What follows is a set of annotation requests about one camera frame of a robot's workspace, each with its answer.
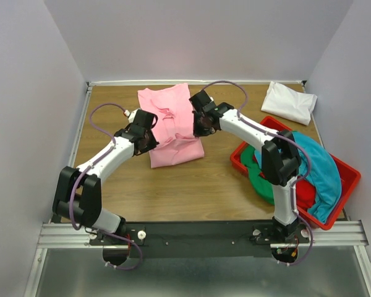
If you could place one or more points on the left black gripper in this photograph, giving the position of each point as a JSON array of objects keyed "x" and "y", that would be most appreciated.
[{"x": 152, "y": 145}]

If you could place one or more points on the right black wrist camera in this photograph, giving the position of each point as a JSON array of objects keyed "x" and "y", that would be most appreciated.
[{"x": 201, "y": 102}]

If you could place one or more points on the green t shirt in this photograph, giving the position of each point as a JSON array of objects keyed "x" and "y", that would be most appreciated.
[{"x": 252, "y": 160}]

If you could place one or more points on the folded white t shirt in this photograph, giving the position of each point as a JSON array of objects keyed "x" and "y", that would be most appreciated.
[{"x": 287, "y": 103}]

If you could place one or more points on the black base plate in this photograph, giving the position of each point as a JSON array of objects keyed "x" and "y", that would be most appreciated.
[{"x": 201, "y": 239}]

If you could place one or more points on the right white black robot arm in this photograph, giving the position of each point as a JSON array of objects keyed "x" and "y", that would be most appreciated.
[{"x": 280, "y": 159}]

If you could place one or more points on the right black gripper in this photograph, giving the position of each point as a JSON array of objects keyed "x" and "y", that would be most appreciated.
[{"x": 198, "y": 132}]

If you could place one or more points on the blue t shirt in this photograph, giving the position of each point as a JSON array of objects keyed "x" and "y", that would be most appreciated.
[{"x": 324, "y": 175}]

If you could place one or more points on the pink t shirt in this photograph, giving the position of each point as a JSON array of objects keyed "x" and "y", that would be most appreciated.
[{"x": 174, "y": 129}]

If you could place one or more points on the red t shirt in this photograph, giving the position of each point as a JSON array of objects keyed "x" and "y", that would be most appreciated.
[{"x": 305, "y": 193}]

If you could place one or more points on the red plastic bin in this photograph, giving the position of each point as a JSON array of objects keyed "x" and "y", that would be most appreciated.
[{"x": 349, "y": 180}]

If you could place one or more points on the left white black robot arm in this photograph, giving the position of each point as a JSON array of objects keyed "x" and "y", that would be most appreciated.
[{"x": 78, "y": 195}]

